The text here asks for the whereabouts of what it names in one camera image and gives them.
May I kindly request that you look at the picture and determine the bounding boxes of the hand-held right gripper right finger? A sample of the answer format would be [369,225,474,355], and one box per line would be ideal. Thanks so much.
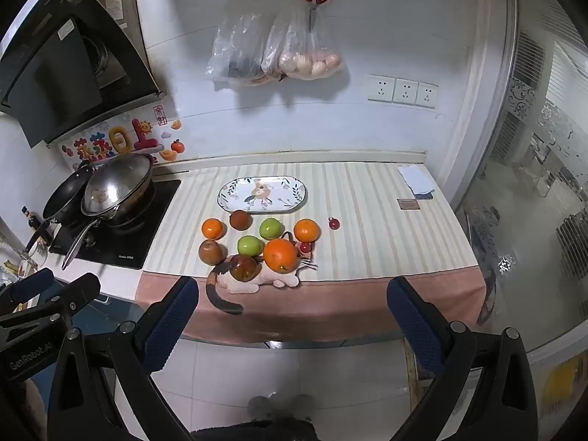
[386,277,538,441]

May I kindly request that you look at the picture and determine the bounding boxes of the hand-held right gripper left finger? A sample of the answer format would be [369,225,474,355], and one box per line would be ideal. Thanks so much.
[46,276,200,441]

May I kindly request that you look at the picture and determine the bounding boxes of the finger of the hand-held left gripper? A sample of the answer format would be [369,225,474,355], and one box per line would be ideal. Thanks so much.
[8,267,56,305]
[32,272,102,327]

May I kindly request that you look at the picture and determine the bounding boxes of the reddish brown apple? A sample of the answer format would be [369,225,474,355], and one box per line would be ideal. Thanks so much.
[198,239,227,266]
[229,209,253,231]
[230,254,259,283]

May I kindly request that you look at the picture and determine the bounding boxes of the small orange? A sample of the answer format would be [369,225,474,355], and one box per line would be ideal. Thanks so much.
[201,218,225,240]

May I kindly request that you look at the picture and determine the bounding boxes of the green apple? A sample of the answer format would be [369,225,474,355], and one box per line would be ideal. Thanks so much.
[237,235,264,257]
[259,217,283,240]

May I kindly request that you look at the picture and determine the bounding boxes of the large orange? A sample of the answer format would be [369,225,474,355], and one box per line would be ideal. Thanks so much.
[263,238,298,273]

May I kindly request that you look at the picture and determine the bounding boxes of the medium orange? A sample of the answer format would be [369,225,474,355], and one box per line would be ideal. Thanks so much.
[293,219,321,244]

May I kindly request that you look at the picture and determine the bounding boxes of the oval patterned ceramic plate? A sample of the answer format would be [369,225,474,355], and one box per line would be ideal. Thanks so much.
[217,175,308,213]

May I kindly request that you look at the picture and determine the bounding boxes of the person's left forearm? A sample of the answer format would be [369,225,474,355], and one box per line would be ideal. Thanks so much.
[22,378,49,441]

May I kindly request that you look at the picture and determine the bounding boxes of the dark sauce bottle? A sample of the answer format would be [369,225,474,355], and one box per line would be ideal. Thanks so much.
[20,206,45,234]

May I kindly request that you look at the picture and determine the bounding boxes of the black cooktop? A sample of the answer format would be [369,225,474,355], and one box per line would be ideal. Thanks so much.
[48,178,183,270]

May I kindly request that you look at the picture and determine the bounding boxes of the striped cat print tablecloth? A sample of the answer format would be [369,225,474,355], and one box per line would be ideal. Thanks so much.
[135,161,488,345]

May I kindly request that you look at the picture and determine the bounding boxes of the black frying pan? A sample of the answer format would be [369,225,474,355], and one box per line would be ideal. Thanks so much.
[24,162,98,254]

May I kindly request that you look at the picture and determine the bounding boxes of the stainless steel wok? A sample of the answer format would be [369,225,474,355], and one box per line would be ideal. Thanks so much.
[61,153,155,271]

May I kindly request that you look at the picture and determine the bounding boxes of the grey slipper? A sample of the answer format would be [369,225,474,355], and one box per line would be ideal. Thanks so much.
[247,395,279,422]
[287,394,317,422]

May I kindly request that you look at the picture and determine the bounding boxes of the person's dark trousers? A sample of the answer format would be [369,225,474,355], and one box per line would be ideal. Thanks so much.
[190,416,319,441]

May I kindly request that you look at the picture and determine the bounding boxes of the white folded cloth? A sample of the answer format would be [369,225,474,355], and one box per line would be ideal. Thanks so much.
[398,164,437,194]

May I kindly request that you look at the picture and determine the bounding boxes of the black range hood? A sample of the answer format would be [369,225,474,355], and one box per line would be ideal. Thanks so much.
[0,0,167,149]

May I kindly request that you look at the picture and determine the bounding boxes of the clear plastic bag dark contents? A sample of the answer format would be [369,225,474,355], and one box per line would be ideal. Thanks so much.
[205,0,273,87]

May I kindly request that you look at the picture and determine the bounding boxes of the clear plastic bag of eggs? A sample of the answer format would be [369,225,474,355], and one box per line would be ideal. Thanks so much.
[261,0,345,82]

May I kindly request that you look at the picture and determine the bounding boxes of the colourful wall stickers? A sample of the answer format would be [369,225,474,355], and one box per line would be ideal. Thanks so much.
[61,105,185,172]

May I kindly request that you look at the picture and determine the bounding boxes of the white wall socket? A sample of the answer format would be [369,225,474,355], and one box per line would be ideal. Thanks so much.
[392,78,419,104]
[367,74,396,102]
[415,81,440,109]

